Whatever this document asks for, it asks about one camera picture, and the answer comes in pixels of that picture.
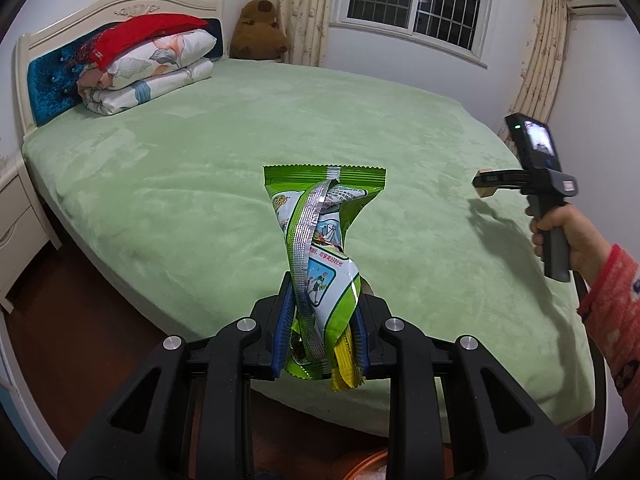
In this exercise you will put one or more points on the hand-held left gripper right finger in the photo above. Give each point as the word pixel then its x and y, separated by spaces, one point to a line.
pixel 362 347

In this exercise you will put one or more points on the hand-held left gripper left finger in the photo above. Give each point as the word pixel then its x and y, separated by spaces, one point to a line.
pixel 280 340

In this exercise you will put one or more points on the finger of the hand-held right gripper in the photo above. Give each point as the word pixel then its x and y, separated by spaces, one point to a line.
pixel 505 177

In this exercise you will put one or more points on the yellow snack wrapper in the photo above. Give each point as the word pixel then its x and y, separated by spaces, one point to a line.
pixel 345 367

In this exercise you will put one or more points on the green snack wrapper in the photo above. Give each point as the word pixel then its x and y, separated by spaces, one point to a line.
pixel 320 270

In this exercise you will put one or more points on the orange plastic bin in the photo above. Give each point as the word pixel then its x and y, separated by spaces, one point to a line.
pixel 357 467

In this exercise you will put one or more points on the person's right forearm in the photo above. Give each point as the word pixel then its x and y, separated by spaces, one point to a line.
pixel 620 320

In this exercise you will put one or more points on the person's right hand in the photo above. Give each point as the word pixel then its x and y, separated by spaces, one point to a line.
pixel 582 240

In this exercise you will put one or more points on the floral beige curtain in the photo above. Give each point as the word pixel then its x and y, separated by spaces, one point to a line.
pixel 300 5
pixel 542 50

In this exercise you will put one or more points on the bed with green cover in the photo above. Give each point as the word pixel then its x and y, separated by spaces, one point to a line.
pixel 200 185

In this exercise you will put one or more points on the white framed window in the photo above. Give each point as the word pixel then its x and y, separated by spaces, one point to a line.
pixel 420 0

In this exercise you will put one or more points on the person's dark trouser leg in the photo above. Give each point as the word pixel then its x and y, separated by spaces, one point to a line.
pixel 580 457

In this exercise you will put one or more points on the white and blue wardrobe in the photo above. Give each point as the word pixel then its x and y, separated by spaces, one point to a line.
pixel 10 360

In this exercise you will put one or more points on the white bedside table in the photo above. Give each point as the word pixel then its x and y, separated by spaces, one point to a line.
pixel 20 230

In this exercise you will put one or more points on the white and blue folded quilt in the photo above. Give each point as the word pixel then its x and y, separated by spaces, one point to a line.
pixel 150 87

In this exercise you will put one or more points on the brown plush toy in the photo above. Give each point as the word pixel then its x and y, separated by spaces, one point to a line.
pixel 257 30

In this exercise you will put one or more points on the floral folded quilt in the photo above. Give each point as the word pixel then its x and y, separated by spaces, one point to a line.
pixel 165 55

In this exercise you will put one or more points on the red and white pillows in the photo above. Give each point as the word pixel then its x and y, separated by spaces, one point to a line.
pixel 145 35

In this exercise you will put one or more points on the dark red plaid cloth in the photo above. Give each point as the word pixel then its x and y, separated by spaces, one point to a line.
pixel 90 52

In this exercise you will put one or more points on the white bed headboard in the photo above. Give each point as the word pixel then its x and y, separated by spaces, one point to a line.
pixel 55 45

